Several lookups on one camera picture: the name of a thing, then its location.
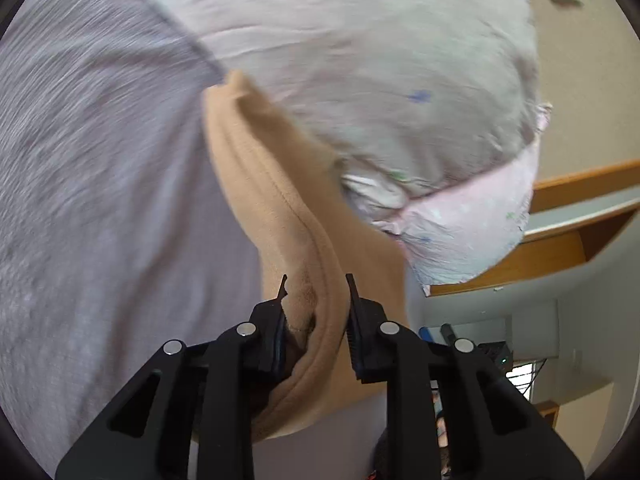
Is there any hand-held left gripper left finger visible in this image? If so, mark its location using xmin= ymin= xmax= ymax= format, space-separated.
xmin=55 ymin=274 xmax=290 ymax=480

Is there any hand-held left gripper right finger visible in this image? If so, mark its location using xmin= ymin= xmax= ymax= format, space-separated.
xmin=345 ymin=273 xmax=585 ymax=480

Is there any tan fleece garment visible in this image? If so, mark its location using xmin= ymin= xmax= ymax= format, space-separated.
xmin=192 ymin=70 xmax=416 ymax=443

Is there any grey bed sheet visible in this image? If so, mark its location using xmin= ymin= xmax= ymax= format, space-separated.
xmin=0 ymin=0 xmax=266 ymax=480

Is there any pale pink printed cloth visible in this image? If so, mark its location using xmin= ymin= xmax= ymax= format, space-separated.
xmin=107 ymin=0 xmax=553 ymax=297

